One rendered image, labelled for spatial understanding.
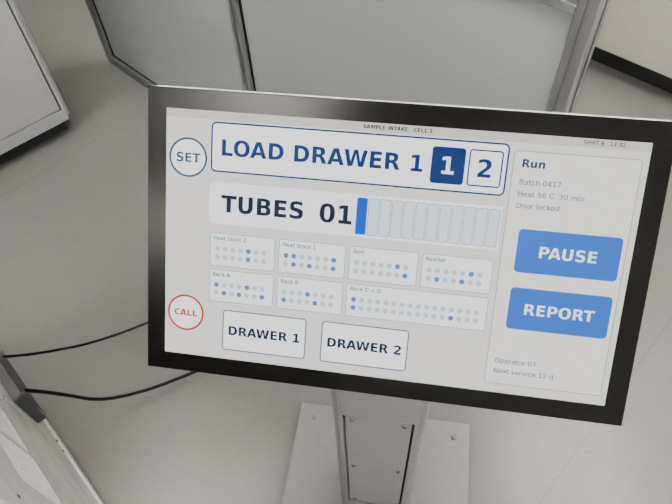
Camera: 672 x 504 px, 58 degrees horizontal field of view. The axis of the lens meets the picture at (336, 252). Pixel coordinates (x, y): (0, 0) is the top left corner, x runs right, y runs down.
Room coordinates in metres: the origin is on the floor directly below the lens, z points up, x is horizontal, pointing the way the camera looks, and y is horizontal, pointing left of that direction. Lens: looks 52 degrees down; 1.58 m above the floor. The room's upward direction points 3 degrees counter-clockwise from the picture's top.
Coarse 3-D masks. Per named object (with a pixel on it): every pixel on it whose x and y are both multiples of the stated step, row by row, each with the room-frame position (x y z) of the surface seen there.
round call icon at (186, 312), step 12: (168, 300) 0.37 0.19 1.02; (180, 300) 0.37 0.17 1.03; (192, 300) 0.37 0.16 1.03; (204, 300) 0.37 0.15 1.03; (168, 312) 0.36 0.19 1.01; (180, 312) 0.36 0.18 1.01; (192, 312) 0.36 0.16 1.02; (204, 312) 0.36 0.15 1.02; (168, 324) 0.35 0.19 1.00; (180, 324) 0.35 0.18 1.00; (192, 324) 0.35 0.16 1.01; (204, 324) 0.35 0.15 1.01
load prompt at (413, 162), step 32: (224, 128) 0.48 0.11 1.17; (256, 128) 0.48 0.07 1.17; (288, 128) 0.47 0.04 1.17; (224, 160) 0.46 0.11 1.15; (256, 160) 0.46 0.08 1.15; (288, 160) 0.45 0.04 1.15; (320, 160) 0.45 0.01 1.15; (352, 160) 0.44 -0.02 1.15; (384, 160) 0.44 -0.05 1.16; (416, 160) 0.43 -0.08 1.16; (448, 160) 0.43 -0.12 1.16; (480, 160) 0.42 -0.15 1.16; (480, 192) 0.40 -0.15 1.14
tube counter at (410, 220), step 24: (336, 192) 0.42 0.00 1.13; (336, 216) 0.41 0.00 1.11; (360, 216) 0.40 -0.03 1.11; (384, 216) 0.40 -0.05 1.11; (408, 216) 0.40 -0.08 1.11; (432, 216) 0.39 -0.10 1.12; (456, 216) 0.39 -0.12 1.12; (480, 216) 0.39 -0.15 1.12; (408, 240) 0.38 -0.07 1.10; (432, 240) 0.38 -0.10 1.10; (456, 240) 0.37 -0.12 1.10; (480, 240) 0.37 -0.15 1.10
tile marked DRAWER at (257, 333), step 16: (224, 320) 0.35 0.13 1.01; (240, 320) 0.35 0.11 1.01; (256, 320) 0.35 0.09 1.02; (272, 320) 0.34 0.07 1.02; (288, 320) 0.34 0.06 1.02; (304, 320) 0.34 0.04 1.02; (224, 336) 0.34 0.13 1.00; (240, 336) 0.34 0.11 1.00; (256, 336) 0.33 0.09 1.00; (272, 336) 0.33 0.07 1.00; (288, 336) 0.33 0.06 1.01; (304, 336) 0.33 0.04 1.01; (256, 352) 0.32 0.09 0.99; (272, 352) 0.32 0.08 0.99; (288, 352) 0.32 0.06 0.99; (304, 352) 0.32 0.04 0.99
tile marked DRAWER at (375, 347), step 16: (320, 336) 0.33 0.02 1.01; (336, 336) 0.32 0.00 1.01; (352, 336) 0.32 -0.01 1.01; (368, 336) 0.32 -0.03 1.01; (384, 336) 0.32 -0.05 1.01; (400, 336) 0.31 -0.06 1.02; (320, 352) 0.31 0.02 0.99; (336, 352) 0.31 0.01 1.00; (352, 352) 0.31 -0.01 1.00; (368, 352) 0.31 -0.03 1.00; (384, 352) 0.31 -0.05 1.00; (400, 352) 0.30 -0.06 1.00; (384, 368) 0.29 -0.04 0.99; (400, 368) 0.29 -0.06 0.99
